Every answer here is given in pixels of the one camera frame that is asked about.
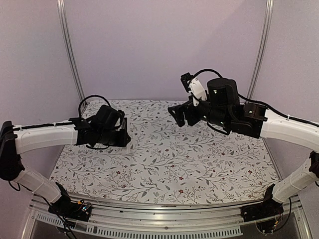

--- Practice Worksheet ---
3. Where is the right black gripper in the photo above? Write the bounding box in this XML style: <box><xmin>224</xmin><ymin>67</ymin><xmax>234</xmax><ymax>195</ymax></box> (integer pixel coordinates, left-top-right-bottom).
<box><xmin>167</xmin><ymin>95</ymin><xmax>231</xmax><ymax>129</ymax></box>

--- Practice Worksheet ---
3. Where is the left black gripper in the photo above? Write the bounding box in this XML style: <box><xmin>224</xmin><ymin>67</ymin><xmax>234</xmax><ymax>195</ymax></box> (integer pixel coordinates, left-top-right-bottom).
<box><xmin>97</xmin><ymin>128</ymin><xmax>130</xmax><ymax>147</ymax></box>

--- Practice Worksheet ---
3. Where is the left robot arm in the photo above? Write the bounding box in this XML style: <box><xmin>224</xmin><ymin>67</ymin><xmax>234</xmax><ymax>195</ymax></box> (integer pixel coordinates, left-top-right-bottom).
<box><xmin>0</xmin><ymin>105</ymin><xmax>131</xmax><ymax>216</ymax></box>

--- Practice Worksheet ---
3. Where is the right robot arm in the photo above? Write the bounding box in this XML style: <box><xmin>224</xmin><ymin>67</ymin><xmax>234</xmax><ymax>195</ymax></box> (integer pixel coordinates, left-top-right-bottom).
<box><xmin>168</xmin><ymin>78</ymin><xmax>319</xmax><ymax>217</ymax></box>

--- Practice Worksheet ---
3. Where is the floral patterned table mat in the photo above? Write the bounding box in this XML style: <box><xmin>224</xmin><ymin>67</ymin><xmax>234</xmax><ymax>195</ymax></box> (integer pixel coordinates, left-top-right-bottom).
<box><xmin>50</xmin><ymin>100</ymin><xmax>278</xmax><ymax>205</ymax></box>

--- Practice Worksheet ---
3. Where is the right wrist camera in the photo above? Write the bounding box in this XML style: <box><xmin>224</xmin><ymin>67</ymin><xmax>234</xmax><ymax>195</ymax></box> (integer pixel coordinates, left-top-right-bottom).
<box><xmin>180</xmin><ymin>73</ymin><xmax>207</xmax><ymax>107</ymax></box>

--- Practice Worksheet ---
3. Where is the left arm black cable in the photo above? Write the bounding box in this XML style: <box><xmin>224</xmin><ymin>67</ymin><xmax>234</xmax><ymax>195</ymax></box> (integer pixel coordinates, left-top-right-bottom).
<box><xmin>78</xmin><ymin>95</ymin><xmax>112</xmax><ymax>118</ymax></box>

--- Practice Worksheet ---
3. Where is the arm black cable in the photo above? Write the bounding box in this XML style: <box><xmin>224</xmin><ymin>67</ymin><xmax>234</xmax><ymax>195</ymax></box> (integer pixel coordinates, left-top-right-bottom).
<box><xmin>78</xmin><ymin>95</ymin><xmax>112</xmax><ymax>118</ymax></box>
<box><xmin>194</xmin><ymin>69</ymin><xmax>224</xmax><ymax>80</ymax></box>

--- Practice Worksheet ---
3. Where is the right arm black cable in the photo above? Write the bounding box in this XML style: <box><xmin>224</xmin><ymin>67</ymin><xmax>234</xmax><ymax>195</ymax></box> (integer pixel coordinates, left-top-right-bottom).
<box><xmin>194</xmin><ymin>69</ymin><xmax>224</xmax><ymax>80</ymax></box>

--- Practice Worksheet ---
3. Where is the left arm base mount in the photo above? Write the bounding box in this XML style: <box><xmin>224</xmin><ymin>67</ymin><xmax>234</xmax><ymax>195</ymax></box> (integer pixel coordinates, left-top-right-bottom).
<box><xmin>48</xmin><ymin>183</ymin><xmax>92</xmax><ymax>222</ymax></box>

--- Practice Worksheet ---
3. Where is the aluminium front rail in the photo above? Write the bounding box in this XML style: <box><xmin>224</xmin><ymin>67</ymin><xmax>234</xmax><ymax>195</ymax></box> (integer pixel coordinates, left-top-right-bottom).
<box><xmin>21</xmin><ymin>194</ymin><xmax>315</xmax><ymax>239</ymax></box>

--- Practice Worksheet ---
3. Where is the left aluminium frame post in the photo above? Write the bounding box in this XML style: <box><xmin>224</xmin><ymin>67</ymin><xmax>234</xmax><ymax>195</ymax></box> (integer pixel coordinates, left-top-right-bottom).
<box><xmin>56</xmin><ymin>0</ymin><xmax>85</xmax><ymax>100</ymax></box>

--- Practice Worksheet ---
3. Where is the aluminium frame post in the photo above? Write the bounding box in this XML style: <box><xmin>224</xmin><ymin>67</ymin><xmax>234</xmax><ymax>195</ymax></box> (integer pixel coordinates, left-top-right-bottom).
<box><xmin>56</xmin><ymin>0</ymin><xmax>85</xmax><ymax>100</ymax></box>
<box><xmin>247</xmin><ymin>0</ymin><xmax>274</xmax><ymax>99</ymax></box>

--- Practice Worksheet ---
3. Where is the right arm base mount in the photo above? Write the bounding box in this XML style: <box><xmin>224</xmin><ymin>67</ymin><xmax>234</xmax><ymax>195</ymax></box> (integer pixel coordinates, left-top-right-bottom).
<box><xmin>240</xmin><ymin>184</ymin><xmax>292</xmax><ymax>235</ymax></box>

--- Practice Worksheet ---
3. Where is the right aluminium frame post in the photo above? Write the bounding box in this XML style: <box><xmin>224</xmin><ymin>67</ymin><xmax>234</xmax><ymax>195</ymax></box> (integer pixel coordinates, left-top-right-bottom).
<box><xmin>247</xmin><ymin>0</ymin><xmax>274</xmax><ymax>99</ymax></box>

